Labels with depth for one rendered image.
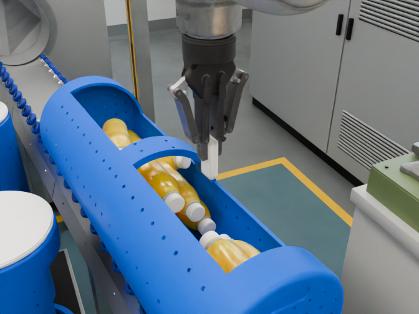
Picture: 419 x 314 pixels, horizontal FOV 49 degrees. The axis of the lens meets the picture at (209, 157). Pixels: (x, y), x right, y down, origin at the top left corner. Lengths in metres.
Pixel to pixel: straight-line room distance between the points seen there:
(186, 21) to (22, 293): 0.72
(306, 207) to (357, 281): 1.45
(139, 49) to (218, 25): 1.17
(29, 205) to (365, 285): 0.91
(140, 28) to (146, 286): 1.14
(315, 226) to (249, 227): 1.74
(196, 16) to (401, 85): 2.04
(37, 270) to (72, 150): 0.27
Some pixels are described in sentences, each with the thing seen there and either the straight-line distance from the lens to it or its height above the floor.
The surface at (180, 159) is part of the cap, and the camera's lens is 1.11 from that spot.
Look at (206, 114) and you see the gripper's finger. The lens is 0.69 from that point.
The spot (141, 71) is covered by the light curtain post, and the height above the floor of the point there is 1.06.
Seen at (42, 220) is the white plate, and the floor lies 1.04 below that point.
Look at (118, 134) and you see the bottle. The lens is 1.16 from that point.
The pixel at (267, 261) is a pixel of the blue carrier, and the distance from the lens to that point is 0.70.
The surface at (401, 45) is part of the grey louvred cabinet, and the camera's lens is 2.55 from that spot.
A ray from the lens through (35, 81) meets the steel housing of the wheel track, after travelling 2.19.
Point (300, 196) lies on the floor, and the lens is 2.92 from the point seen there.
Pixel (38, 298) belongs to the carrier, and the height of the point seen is 0.90.
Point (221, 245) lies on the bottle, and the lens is 0.81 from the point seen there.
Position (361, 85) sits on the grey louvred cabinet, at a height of 0.67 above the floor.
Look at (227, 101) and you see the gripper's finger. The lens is 0.72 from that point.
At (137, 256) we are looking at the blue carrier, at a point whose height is 1.16.
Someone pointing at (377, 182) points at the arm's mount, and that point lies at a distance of 1.24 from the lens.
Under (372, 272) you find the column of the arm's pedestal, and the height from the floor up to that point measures 0.80.
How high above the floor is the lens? 1.72
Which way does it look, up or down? 32 degrees down
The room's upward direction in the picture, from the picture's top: straight up
